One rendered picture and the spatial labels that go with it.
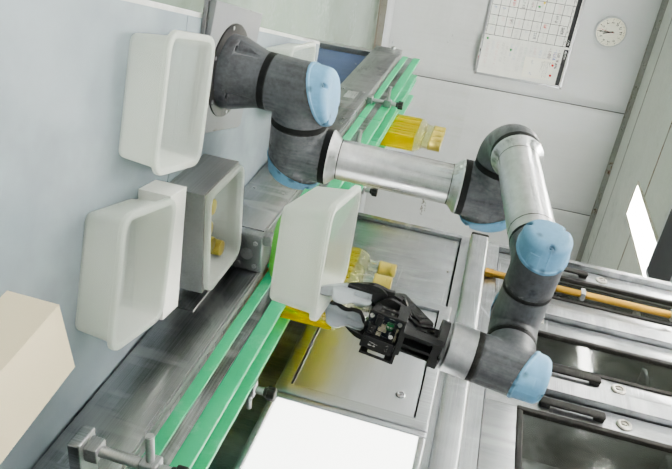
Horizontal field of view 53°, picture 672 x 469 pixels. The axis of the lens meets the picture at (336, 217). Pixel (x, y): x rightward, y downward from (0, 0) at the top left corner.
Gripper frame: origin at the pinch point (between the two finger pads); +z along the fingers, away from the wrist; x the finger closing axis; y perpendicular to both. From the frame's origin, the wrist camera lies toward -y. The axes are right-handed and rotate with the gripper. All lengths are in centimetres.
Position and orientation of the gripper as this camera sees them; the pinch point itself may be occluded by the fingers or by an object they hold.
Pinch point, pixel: (321, 293)
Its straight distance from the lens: 105.9
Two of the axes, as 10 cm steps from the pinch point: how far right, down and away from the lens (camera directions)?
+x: -2.8, 9.2, 2.9
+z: -9.3, -3.3, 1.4
